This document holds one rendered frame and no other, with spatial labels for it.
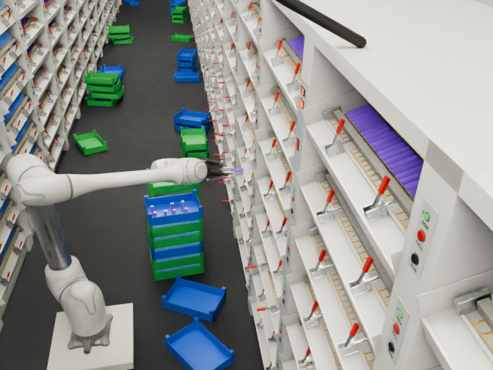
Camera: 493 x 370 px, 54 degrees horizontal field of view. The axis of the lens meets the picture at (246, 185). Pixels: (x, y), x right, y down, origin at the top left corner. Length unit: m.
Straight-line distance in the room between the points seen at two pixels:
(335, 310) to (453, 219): 0.67
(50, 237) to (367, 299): 1.50
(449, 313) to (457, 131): 0.27
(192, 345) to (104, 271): 0.80
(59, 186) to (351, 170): 1.17
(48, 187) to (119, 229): 1.56
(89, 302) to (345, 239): 1.32
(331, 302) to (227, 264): 1.79
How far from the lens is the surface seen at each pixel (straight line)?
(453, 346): 0.77
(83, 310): 2.23
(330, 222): 1.27
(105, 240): 3.35
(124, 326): 2.42
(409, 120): 0.78
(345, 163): 1.14
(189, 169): 1.99
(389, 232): 0.94
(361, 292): 1.09
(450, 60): 1.12
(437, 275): 0.75
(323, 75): 1.30
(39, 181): 1.92
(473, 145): 0.73
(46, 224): 2.18
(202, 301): 2.83
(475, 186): 0.64
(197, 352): 2.59
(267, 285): 2.21
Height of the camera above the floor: 1.99
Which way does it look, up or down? 31 degrees down
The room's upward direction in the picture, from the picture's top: 2 degrees clockwise
